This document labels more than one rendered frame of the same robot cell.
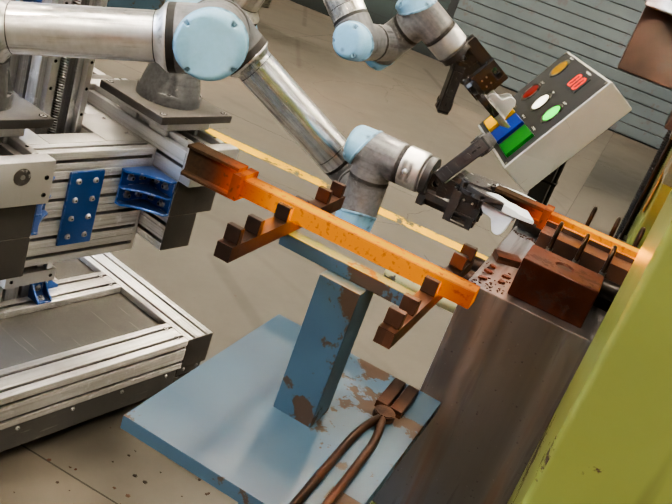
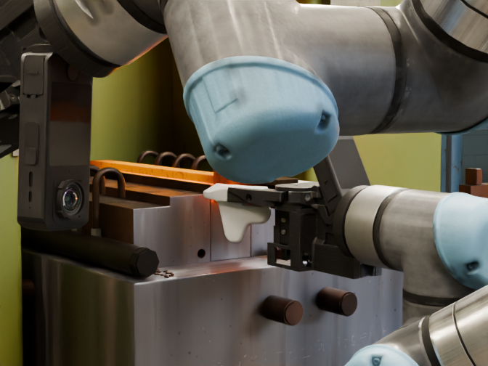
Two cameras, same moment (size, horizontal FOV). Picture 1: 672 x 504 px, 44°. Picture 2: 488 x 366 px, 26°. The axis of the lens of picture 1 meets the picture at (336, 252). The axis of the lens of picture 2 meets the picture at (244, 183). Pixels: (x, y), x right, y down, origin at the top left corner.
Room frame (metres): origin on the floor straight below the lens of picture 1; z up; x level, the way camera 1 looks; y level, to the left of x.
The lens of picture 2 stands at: (2.27, 0.40, 1.11)
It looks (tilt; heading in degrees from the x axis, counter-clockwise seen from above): 5 degrees down; 218
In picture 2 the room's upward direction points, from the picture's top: straight up
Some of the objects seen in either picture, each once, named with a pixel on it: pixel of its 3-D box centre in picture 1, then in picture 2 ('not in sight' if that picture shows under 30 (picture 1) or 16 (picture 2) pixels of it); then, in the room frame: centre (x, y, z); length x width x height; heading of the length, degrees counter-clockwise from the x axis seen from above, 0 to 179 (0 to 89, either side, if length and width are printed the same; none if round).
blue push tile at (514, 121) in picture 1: (508, 129); not in sight; (1.93, -0.28, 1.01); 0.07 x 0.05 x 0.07; 9
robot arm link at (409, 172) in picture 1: (415, 170); (388, 226); (1.43, -0.08, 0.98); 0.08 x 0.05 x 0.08; 164
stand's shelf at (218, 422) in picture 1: (298, 413); not in sight; (0.96, -0.03, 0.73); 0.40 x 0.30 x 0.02; 162
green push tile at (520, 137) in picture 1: (517, 142); not in sight; (1.83, -0.30, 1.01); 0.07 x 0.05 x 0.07; 9
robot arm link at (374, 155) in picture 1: (376, 154); (449, 240); (1.45, -0.01, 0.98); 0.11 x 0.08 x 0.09; 74
